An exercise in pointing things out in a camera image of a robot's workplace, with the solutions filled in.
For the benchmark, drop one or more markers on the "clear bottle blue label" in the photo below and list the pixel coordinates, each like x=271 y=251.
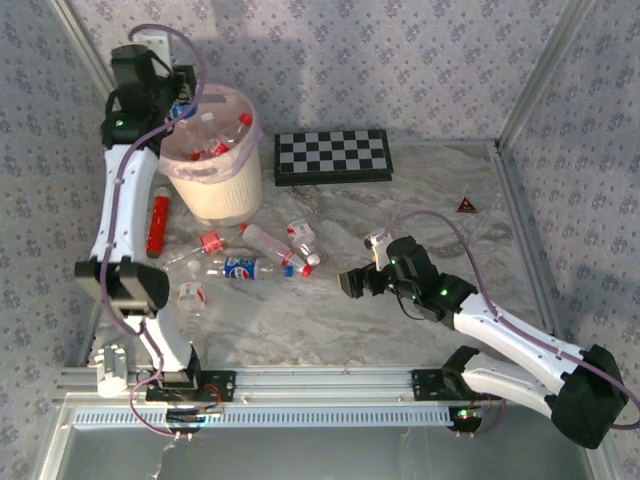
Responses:
x=181 y=111

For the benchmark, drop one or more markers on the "clear pepsi bottle blue cap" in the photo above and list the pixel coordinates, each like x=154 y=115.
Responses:
x=240 y=268

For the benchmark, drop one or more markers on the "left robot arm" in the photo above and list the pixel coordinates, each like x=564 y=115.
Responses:
x=125 y=200

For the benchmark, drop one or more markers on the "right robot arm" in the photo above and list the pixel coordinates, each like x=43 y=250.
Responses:
x=510 y=325

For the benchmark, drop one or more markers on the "pink plastic bin liner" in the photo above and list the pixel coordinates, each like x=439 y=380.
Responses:
x=235 y=165

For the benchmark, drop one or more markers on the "white ribbed waste bin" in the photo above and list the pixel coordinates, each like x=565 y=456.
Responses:
x=220 y=200

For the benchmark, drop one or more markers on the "clear bottle small white cap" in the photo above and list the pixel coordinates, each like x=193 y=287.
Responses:
x=207 y=118

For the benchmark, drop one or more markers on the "small red triangle sign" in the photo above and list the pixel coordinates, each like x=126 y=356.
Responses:
x=467 y=206

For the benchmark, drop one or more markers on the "long clear bottle red cap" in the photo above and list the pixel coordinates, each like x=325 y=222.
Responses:
x=265 y=242

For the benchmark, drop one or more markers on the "red glitter tube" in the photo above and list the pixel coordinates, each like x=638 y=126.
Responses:
x=159 y=225

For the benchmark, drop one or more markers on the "black white chessboard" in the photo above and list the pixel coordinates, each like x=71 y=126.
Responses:
x=330 y=155

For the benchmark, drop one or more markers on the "clear bottle solid red label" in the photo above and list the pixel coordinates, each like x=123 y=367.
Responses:
x=211 y=242

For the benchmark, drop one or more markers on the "right controller board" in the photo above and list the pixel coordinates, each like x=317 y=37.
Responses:
x=465 y=417

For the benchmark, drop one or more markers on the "controller board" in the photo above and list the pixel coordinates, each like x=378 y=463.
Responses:
x=465 y=417
x=192 y=419

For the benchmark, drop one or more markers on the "clear bottle red white label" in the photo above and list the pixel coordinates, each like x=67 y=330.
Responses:
x=191 y=293

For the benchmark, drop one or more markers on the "grey metal shelf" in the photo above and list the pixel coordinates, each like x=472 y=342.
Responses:
x=320 y=455

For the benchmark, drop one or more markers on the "left controller board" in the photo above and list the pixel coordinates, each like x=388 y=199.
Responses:
x=192 y=419

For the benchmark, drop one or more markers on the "white plastic clamp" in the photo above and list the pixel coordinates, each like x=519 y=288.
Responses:
x=112 y=372

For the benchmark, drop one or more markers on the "aluminium frame post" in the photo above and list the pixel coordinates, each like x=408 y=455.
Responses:
x=85 y=50
x=545 y=70

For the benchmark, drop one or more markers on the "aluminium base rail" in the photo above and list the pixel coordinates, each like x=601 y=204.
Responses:
x=320 y=382

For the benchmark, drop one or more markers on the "aluminium table edge rail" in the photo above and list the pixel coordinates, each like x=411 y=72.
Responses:
x=90 y=330
x=525 y=235

